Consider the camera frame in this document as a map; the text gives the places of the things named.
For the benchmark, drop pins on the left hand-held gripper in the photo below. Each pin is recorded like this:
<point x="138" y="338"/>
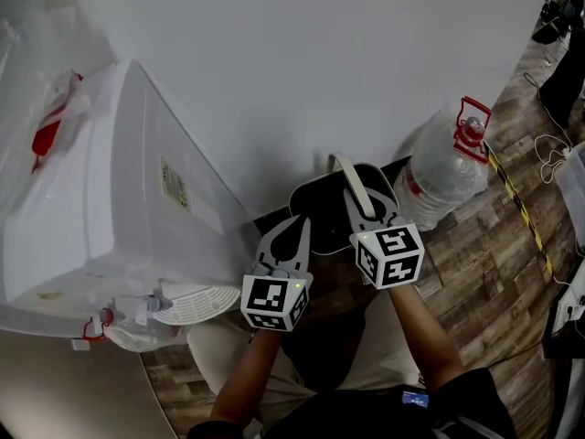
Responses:
<point x="267" y="295"/>

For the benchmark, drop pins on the clear water jug on floor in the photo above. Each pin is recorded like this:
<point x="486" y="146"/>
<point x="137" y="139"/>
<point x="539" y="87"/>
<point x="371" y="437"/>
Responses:
<point x="439" y="176"/>

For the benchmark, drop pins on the yellow black striped floor tape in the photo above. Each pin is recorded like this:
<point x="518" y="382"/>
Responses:
<point x="515" y="201"/>

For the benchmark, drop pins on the clear plastic storage box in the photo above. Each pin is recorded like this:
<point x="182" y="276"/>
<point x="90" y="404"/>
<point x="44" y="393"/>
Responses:
<point x="573" y="190"/>

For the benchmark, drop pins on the white side table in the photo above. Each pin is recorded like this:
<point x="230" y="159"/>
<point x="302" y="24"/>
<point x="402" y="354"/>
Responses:
<point x="569" y="300"/>

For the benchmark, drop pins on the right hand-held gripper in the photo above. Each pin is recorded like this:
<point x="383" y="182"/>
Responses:
<point x="388" y="254"/>

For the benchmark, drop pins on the person's right forearm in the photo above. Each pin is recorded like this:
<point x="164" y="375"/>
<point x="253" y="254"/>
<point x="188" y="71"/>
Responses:
<point x="425" y="336"/>

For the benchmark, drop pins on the large clear water bottle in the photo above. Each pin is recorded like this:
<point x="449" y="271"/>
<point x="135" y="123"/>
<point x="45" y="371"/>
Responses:
<point x="27" y="108"/>

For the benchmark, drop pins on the small white tag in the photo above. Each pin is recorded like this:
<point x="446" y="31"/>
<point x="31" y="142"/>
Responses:
<point x="81" y="344"/>

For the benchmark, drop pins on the person's left forearm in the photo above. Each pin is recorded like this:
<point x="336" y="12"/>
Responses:
<point x="247" y="373"/>

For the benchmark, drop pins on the small device blue screen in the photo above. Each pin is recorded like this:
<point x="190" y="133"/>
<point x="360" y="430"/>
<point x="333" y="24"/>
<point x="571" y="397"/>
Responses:
<point x="415" y="399"/>

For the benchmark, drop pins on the person's black shirt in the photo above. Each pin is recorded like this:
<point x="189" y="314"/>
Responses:
<point x="347" y="414"/>

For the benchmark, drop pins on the white water dispenser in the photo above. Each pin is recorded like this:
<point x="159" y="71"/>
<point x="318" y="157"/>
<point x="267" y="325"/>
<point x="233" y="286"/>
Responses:
<point x="137" y="176"/>

